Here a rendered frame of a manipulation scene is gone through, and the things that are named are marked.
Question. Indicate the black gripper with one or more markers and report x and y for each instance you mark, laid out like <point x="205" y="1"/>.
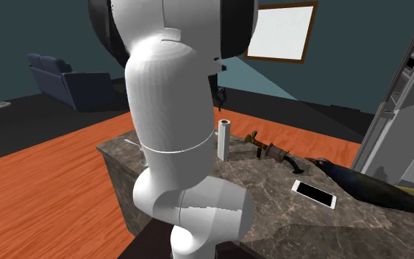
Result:
<point x="213" y="89"/>

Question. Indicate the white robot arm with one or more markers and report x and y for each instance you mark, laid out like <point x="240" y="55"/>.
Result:
<point x="170" y="89"/>

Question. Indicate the white paper towel roll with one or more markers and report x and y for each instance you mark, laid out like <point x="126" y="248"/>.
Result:
<point x="223" y="141"/>

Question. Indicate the brown framed white window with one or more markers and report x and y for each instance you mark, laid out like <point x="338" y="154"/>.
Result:
<point x="281" y="32"/>

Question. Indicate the dagger with brown sheath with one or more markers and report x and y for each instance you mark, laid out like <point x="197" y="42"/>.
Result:
<point x="277" y="152"/>

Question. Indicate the thin white utensil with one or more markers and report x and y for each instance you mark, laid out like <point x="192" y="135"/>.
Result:
<point x="132" y="142"/>

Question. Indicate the dark blue sofa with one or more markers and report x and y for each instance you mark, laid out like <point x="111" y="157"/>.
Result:
<point x="74" y="88"/>

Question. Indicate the white smartphone with black screen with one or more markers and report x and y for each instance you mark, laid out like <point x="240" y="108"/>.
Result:
<point x="313" y="194"/>

